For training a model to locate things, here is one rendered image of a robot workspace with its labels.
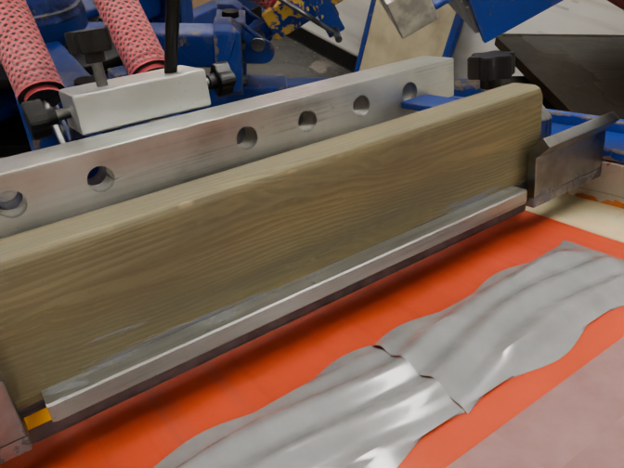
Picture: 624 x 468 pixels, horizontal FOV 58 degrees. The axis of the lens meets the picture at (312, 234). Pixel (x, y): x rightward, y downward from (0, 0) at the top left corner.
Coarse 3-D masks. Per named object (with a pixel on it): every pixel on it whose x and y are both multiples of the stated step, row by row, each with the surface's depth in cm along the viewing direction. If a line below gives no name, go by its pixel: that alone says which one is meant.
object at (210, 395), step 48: (288, 336) 33; (336, 336) 33; (192, 384) 30; (240, 384) 30; (288, 384) 29; (96, 432) 28; (144, 432) 27; (192, 432) 27; (432, 432) 25; (480, 432) 25
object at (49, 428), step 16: (496, 224) 42; (448, 240) 39; (416, 256) 38; (384, 272) 37; (352, 288) 35; (320, 304) 34; (288, 320) 33; (240, 336) 32; (256, 336) 32; (208, 352) 31; (224, 352) 31; (176, 368) 30; (192, 368) 30; (144, 384) 29; (112, 400) 28; (80, 416) 28; (32, 432) 26; (48, 432) 27
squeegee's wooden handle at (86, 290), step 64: (384, 128) 33; (448, 128) 34; (512, 128) 38; (192, 192) 27; (256, 192) 28; (320, 192) 30; (384, 192) 33; (448, 192) 36; (0, 256) 23; (64, 256) 24; (128, 256) 25; (192, 256) 27; (256, 256) 29; (320, 256) 32; (0, 320) 23; (64, 320) 25; (128, 320) 26; (192, 320) 28
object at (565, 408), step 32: (512, 224) 43; (544, 224) 43; (448, 256) 40; (480, 256) 39; (512, 256) 39; (384, 288) 37; (416, 288) 36; (448, 288) 36; (352, 320) 34; (384, 320) 34; (608, 320) 31; (576, 352) 29; (608, 352) 29; (512, 384) 28; (544, 384) 27; (576, 384) 27; (608, 384) 27; (480, 416) 26; (512, 416) 26; (544, 416) 25; (576, 416) 25; (608, 416) 25; (544, 448) 24; (576, 448) 24; (608, 448) 23
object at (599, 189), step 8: (608, 168) 43; (616, 168) 43; (600, 176) 44; (608, 176) 44; (616, 176) 43; (584, 184) 45; (592, 184) 45; (600, 184) 44; (608, 184) 44; (616, 184) 43; (568, 192) 47; (576, 192) 46; (584, 192) 46; (592, 192) 45; (600, 192) 45; (608, 192) 44; (616, 192) 43; (592, 200) 45; (600, 200) 45; (608, 200) 44; (616, 200) 44
